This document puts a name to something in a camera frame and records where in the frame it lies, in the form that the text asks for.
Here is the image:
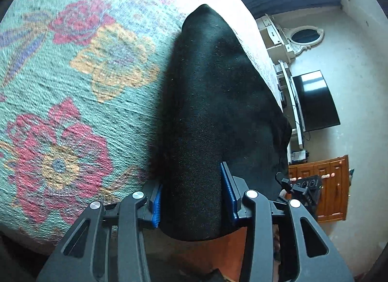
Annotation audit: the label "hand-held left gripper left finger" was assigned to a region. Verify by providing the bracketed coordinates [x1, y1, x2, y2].
[36, 183, 164, 282]

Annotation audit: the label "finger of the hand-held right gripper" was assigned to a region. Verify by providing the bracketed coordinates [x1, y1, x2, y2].
[275, 172, 293, 194]

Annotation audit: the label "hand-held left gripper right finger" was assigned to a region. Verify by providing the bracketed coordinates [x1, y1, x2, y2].
[220, 161, 355, 282]

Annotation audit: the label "black pants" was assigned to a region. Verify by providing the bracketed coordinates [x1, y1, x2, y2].
[148, 3, 293, 241]

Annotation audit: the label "wooden cabinet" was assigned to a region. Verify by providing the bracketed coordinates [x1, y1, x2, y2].
[288, 155, 349, 223]

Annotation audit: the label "white television stand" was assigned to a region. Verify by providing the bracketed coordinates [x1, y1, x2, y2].
[274, 60, 305, 149]

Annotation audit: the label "black flat television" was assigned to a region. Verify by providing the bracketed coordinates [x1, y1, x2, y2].
[291, 70, 340, 132]

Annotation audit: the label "cream dressing table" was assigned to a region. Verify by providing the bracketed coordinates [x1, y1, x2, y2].
[256, 13, 296, 64]

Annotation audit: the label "floral bed blanket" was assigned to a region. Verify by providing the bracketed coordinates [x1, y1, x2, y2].
[0, 0, 284, 255]

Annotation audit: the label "oval vanity mirror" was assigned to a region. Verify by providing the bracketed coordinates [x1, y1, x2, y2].
[285, 25, 325, 56]

